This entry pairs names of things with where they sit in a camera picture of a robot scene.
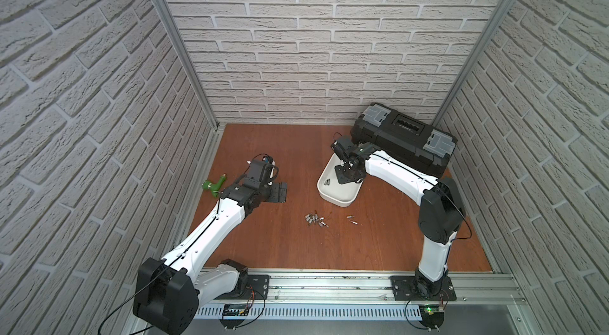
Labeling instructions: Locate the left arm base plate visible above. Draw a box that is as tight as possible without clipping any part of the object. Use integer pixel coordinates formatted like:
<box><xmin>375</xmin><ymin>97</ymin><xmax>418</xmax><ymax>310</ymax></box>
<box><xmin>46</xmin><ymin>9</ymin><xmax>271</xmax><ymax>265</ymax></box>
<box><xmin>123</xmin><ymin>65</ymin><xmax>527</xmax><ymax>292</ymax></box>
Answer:
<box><xmin>225</xmin><ymin>274</ymin><xmax>271</xmax><ymax>300</ymax></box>

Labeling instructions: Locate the right controller board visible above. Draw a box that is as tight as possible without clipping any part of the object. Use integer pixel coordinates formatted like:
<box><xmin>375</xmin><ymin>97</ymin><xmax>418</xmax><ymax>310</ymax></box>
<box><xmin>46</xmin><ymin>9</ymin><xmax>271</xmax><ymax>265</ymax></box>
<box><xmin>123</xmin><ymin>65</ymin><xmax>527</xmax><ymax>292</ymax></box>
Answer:
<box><xmin>419</xmin><ymin>306</ymin><xmax>445</xmax><ymax>332</ymax></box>

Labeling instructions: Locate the left controller board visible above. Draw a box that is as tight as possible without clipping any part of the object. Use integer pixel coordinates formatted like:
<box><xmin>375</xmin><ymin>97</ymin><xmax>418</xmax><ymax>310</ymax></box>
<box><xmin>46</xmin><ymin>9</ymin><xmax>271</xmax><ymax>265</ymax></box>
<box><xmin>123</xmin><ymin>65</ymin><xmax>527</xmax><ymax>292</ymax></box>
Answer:
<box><xmin>220</xmin><ymin>304</ymin><xmax>251</xmax><ymax>330</ymax></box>

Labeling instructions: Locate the aluminium corner post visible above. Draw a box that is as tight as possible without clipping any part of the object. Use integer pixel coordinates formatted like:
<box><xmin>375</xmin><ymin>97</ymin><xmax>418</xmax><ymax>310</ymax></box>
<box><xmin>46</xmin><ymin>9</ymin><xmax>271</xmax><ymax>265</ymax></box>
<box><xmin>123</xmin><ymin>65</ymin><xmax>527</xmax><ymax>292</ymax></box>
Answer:
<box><xmin>432</xmin><ymin>0</ymin><xmax>515</xmax><ymax>127</ymax></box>
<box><xmin>151</xmin><ymin>0</ymin><xmax>220</xmax><ymax>131</ymax></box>

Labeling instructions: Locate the pile of silver bits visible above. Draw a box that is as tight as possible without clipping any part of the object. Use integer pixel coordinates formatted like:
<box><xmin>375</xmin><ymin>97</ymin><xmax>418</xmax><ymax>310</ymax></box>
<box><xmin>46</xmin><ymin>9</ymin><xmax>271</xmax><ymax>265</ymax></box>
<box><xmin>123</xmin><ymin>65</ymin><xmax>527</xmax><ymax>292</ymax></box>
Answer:
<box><xmin>304</xmin><ymin>211</ymin><xmax>328</xmax><ymax>228</ymax></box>

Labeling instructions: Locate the controller board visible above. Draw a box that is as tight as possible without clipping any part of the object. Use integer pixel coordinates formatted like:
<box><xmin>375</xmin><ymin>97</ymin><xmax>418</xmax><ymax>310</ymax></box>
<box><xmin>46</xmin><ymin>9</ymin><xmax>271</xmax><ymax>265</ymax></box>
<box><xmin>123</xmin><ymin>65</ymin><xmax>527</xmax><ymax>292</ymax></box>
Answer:
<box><xmin>419</xmin><ymin>306</ymin><xmax>445</xmax><ymax>332</ymax></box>
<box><xmin>220</xmin><ymin>304</ymin><xmax>251</xmax><ymax>330</ymax></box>

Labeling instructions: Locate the white rectangular storage box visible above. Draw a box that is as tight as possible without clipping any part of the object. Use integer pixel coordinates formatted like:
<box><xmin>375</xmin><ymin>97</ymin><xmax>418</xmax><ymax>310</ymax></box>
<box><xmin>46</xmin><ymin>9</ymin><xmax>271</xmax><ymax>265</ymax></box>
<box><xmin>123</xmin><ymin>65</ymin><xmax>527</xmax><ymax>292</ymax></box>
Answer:
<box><xmin>317</xmin><ymin>154</ymin><xmax>363</xmax><ymax>208</ymax></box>

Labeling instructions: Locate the right aluminium corner post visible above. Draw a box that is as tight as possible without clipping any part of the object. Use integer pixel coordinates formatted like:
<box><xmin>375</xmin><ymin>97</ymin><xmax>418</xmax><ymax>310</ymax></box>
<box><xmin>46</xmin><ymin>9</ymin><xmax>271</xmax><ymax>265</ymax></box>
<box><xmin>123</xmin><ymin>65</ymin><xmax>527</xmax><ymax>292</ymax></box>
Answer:
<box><xmin>432</xmin><ymin>0</ymin><xmax>515</xmax><ymax>127</ymax></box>

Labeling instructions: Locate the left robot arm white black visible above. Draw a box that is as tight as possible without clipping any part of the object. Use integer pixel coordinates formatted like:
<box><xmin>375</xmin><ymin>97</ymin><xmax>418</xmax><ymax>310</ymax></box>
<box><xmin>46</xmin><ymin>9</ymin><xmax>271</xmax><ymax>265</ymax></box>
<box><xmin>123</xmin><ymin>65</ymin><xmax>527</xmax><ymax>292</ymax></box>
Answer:
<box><xmin>133</xmin><ymin>154</ymin><xmax>287</xmax><ymax>334</ymax></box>

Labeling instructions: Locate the left aluminium corner post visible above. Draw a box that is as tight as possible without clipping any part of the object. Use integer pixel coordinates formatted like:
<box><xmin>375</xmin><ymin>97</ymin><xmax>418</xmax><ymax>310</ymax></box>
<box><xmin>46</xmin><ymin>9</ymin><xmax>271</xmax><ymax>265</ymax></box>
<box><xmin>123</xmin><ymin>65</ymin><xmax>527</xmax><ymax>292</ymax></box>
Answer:
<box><xmin>151</xmin><ymin>0</ymin><xmax>220</xmax><ymax>131</ymax></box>

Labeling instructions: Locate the black plastic toolbox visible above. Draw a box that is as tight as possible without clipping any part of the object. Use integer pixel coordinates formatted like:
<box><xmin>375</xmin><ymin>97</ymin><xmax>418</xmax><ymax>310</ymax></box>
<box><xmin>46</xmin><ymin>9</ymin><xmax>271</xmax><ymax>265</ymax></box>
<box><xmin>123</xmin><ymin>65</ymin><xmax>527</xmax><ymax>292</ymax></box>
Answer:
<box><xmin>350</xmin><ymin>103</ymin><xmax>458</xmax><ymax>177</ymax></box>

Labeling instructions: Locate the green toy drill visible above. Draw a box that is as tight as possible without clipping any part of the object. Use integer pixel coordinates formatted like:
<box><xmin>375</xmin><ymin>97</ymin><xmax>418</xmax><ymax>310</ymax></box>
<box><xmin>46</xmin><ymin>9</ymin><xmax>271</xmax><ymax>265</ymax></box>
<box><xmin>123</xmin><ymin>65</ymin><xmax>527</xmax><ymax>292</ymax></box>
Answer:
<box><xmin>201</xmin><ymin>174</ymin><xmax>227</xmax><ymax>198</ymax></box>

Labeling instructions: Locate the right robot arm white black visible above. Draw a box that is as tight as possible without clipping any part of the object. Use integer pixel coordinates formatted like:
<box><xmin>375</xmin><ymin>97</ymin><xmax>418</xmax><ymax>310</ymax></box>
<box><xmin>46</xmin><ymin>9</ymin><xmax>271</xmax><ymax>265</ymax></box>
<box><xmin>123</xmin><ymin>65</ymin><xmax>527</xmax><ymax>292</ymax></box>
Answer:
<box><xmin>331</xmin><ymin>136</ymin><xmax>466</xmax><ymax>300</ymax></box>

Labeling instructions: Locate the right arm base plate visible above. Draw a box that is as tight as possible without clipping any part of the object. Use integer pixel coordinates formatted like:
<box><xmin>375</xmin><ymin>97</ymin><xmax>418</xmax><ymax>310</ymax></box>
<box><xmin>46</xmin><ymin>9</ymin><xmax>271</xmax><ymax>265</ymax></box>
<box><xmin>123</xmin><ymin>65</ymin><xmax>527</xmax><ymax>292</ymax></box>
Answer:
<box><xmin>390</xmin><ymin>275</ymin><xmax>457</xmax><ymax>302</ymax></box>

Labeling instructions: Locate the aluminium mounting rail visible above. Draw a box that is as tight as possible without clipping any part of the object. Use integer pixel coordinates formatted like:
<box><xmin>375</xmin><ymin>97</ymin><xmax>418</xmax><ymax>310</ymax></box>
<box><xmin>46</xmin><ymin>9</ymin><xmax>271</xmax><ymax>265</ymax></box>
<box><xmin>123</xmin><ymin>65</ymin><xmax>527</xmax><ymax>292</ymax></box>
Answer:
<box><xmin>193</xmin><ymin>268</ymin><xmax>527</xmax><ymax>307</ymax></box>

